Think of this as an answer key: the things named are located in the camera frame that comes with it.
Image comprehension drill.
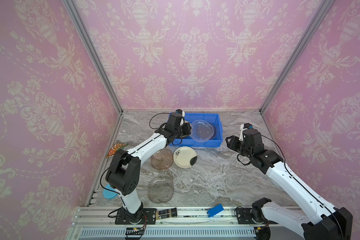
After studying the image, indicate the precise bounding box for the clear glass plate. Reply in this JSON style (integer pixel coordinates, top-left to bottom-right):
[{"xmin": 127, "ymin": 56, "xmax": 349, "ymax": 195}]
[
  {"xmin": 148, "ymin": 177, "xmax": 175, "ymax": 204},
  {"xmin": 190, "ymin": 120, "xmax": 216, "ymax": 143}
]

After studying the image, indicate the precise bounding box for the cream plate with black patch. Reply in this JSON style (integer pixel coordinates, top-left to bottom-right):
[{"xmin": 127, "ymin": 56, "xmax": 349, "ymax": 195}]
[{"xmin": 173, "ymin": 147, "xmax": 198, "ymax": 169}]

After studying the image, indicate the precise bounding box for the brown tinted glass plate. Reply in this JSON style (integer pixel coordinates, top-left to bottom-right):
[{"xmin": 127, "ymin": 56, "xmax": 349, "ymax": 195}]
[{"xmin": 150, "ymin": 148, "xmax": 173, "ymax": 170}]

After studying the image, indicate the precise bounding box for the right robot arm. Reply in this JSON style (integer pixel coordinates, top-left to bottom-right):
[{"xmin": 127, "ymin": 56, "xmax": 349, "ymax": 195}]
[{"xmin": 226, "ymin": 129, "xmax": 353, "ymax": 240}]

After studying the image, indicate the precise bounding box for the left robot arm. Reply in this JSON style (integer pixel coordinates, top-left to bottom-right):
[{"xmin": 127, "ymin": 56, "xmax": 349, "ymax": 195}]
[{"xmin": 103, "ymin": 121, "xmax": 192, "ymax": 222}]

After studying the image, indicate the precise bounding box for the blue plastic bin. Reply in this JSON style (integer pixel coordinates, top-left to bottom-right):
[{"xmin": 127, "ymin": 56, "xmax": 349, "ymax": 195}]
[{"xmin": 170, "ymin": 113, "xmax": 223, "ymax": 148}]

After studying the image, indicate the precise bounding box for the green red snack packet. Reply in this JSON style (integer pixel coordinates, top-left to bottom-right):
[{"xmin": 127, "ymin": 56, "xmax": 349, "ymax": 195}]
[{"xmin": 106, "ymin": 142, "xmax": 128, "ymax": 158}]

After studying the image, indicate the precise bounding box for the light blue round lid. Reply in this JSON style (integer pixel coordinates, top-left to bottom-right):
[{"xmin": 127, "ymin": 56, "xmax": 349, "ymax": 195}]
[{"xmin": 103, "ymin": 184, "xmax": 119, "ymax": 199}]

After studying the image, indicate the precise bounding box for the small circuit board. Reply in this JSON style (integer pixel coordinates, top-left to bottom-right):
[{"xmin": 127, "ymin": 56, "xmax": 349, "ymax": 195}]
[{"xmin": 126, "ymin": 228, "xmax": 146, "ymax": 236}]

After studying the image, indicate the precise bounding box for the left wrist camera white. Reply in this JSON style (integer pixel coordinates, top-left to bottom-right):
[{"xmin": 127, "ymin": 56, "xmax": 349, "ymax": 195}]
[{"xmin": 165, "ymin": 109, "xmax": 185, "ymax": 133}]

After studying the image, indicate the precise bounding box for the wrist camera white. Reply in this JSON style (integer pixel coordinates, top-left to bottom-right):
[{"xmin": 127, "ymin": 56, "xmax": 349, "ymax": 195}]
[
  {"xmin": 165, "ymin": 109, "xmax": 185, "ymax": 133},
  {"xmin": 240, "ymin": 123, "xmax": 265, "ymax": 157}
]

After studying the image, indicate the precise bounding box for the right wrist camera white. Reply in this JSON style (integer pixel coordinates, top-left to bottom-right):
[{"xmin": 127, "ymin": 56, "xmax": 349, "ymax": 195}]
[{"xmin": 240, "ymin": 123, "xmax": 265, "ymax": 157}]

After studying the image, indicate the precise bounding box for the blue card on rail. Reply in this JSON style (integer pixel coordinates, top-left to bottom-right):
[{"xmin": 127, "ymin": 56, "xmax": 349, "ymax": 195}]
[{"xmin": 207, "ymin": 204, "xmax": 224, "ymax": 218}]

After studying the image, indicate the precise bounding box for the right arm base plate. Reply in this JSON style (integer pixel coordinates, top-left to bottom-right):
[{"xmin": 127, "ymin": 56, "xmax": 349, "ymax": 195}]
[{"xmin": 233, "ymin": 207, "xmax": 277, "ymax": 227}]

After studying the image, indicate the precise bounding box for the black cylinder on rail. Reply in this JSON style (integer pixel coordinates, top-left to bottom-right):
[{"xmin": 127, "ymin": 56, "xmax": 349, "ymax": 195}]
[{"xmin": 155, "ymin": 208, "xmax": 178, "ymax": 220}]

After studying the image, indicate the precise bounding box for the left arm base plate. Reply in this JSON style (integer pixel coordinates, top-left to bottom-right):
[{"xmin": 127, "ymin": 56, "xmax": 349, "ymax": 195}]
[{"xmin": 115, "ymin": 207, "xmax": 157, "ymax": 225}]

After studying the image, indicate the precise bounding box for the aluminium rail frame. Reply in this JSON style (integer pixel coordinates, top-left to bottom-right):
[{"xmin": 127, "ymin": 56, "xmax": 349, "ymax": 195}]
[{"xmin": 66, "ymin": 206, "xmax": 303, "ymax": 240}]

